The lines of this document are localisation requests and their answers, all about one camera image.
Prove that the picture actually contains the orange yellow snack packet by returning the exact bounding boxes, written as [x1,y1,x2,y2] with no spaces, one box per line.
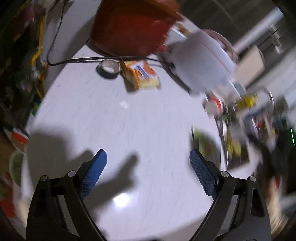
[120,60,161,90]

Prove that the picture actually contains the bowl with green food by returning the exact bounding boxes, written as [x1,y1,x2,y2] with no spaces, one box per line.
[9,151,25,187]

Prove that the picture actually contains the steel sink faucet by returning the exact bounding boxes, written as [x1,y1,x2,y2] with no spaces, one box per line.
[254,86,275,113]

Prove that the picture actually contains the beige cutting board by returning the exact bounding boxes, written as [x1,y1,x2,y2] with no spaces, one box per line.
[235,45,265,88]

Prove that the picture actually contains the black tape roll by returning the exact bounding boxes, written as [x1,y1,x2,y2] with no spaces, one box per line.
[96,59,121,79]

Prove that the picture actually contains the yellow gas pipe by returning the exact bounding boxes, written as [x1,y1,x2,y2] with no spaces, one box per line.
[31,16,49,100]

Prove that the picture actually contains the red clay slow cooker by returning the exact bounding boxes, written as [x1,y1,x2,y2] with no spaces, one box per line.
[90,0,183,57]

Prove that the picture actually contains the black power cable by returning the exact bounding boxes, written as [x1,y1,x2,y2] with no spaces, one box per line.
[46,0,174,68]

